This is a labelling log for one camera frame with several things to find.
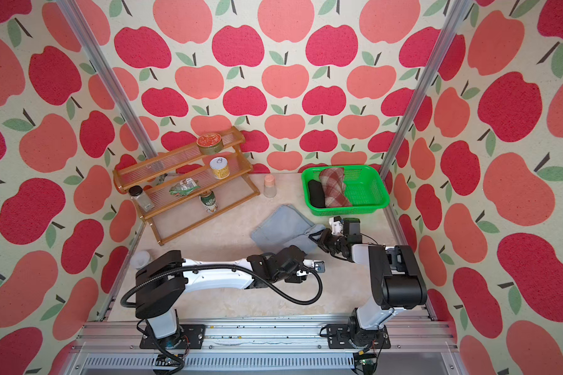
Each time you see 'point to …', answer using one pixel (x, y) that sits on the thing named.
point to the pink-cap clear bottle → (270, 187)
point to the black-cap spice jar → (140, 199)
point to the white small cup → (140, 259)
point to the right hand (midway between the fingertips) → (312, 241)
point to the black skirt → (317, 194)
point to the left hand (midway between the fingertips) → (308, 265)
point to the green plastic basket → (365, 189)
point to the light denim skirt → (284, 229)
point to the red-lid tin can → (209, 144)
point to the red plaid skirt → (333, 180)
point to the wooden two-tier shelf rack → (173, 215)
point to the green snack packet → (184, 187)
